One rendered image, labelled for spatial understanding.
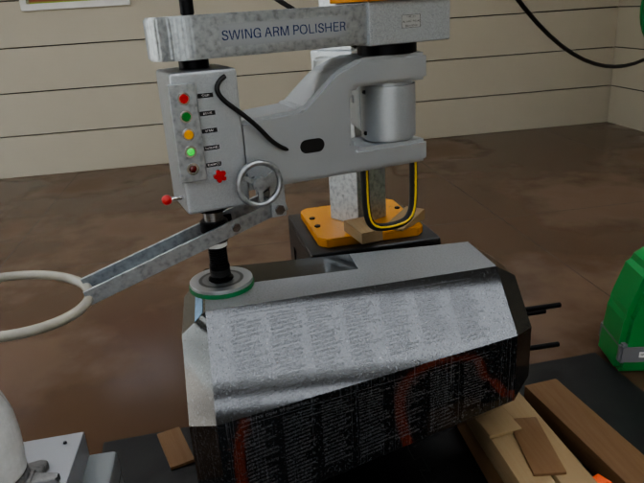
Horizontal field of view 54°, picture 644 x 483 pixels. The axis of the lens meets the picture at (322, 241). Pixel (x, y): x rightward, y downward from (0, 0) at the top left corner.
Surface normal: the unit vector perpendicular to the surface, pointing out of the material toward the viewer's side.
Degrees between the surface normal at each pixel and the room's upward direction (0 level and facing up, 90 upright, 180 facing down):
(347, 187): 90
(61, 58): 90
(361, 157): 90
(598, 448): 0
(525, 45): 90
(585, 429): 0
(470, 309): 45
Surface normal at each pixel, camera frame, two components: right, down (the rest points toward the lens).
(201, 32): 0.40, 0.30
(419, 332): 0.12, -0.43
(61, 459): -0.10, -0.95
